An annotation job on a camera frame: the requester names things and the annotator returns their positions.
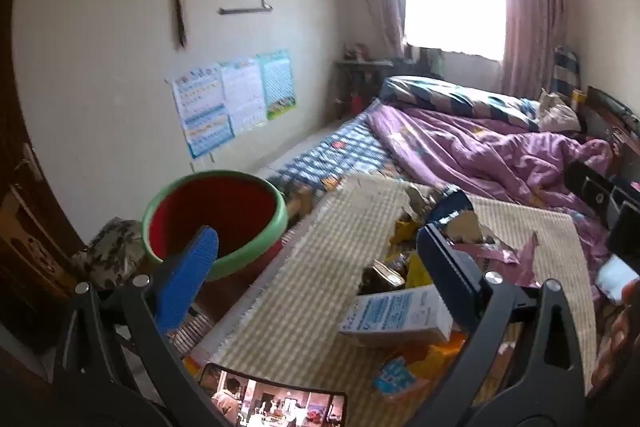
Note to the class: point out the dark side table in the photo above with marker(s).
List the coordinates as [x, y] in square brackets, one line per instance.
[357, 72]

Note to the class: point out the blue bordered wall poster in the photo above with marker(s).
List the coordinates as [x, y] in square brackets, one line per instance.
[200, 112]

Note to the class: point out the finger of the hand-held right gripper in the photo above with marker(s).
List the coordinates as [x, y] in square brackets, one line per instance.
[587, 184]

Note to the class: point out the metal wall bar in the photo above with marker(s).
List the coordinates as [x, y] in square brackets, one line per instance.
[245, 10]

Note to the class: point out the torn grey paper wrapper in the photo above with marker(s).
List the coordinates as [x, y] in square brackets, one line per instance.
[415, 202]

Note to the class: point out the small blue white packet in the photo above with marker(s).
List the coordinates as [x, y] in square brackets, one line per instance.
[395, 377]

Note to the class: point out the brown wooden door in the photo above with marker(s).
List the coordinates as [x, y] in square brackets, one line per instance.
[20, 207]

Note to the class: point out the red bin with green rim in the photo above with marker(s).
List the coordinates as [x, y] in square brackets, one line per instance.
[215, 212]

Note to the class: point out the teal chart wall poster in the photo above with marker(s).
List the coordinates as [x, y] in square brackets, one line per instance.
[277, 82]

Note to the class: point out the white chart wall poster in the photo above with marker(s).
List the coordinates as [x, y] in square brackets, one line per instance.
[245, 92]

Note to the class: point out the beige crumpled bag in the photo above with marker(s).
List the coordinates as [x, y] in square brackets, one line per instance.
[555, 112]

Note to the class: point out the light blue pillow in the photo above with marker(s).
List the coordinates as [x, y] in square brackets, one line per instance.
[615, 279]

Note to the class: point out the person's right hand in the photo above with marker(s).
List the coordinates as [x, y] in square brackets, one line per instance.
[620, 342]

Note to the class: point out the brown cardboard scrap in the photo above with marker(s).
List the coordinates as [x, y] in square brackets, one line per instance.
[470, 229]

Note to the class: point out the dark wooden headboard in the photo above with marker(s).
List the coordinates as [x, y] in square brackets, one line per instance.
[615, 117]

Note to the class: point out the beige checked woven mat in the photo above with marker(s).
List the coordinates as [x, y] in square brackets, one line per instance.
[310, 297]

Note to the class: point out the small yellow wrapper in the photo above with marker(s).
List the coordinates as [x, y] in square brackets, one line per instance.
[417, 274]

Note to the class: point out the blue plaid bedsheet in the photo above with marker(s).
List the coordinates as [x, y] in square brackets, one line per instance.
[340, 152]

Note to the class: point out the black smartphone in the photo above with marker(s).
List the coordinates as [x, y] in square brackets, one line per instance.
[280, 402]

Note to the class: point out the blue checked cushion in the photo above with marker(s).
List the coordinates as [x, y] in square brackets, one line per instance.
[565, 69]

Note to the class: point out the purple quilt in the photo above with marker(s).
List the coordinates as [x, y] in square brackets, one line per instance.
[475, 147]

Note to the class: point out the white milk carton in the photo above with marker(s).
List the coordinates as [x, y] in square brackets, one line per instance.
[395, 312]

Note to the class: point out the orange wrapper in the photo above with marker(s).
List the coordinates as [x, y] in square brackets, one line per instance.
[440, 354]

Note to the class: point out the dark brown snack packet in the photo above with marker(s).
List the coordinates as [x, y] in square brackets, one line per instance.
[380, 277]

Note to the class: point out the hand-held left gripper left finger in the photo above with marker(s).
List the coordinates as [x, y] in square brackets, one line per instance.
[187, 279]

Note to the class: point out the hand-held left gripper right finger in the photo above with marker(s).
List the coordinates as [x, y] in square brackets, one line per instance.
[450, 277]

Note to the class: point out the dark blue snack packet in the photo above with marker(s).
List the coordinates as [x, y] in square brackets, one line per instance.
[450, 207]

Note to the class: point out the camouflage cushion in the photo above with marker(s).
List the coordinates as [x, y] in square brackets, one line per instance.
[112, 252]

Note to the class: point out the small yellow box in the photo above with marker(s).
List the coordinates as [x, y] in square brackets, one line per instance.
[578, 98]

